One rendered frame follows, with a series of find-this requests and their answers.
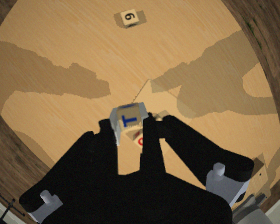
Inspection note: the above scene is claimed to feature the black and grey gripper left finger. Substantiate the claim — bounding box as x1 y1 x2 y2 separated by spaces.
19 107 121 224

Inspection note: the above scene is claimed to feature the tan square mat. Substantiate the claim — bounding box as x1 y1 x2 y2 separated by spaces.
121 79 196 156

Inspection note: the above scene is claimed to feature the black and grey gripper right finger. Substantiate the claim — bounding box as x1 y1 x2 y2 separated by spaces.
136 102 254 221

